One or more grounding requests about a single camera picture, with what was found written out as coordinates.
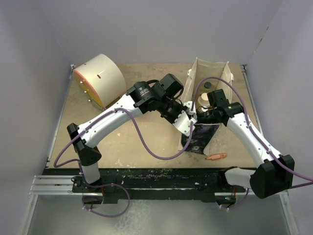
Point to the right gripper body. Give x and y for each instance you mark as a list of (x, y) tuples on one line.
[(207, 117)]

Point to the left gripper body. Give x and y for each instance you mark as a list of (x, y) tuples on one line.
[(170, 110)]

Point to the white bottle wooden cap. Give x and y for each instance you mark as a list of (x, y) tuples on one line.
[(203, 100)]

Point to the clear square bottle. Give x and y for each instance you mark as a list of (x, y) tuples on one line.
[(209, 86)]

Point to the canvas tote bag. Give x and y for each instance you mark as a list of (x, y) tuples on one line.
[(204, 133)]

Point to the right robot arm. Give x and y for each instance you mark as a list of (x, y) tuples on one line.
[(272, 174)]

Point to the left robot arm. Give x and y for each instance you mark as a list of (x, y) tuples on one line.
[(142, 97)]

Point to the orange highlighter pen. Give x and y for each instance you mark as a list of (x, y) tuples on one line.
[(215, 157)]

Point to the white cylindrical box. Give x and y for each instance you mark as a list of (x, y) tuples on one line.
[(101, 79)]

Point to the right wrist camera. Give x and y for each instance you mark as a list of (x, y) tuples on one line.
[(191, 110)]

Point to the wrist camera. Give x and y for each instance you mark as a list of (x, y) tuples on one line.
[(191, 110), (183, 123)]

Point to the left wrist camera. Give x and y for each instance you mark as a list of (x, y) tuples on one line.
[(183, 123)]

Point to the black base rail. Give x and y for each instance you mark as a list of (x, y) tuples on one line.
[(201, 184)]

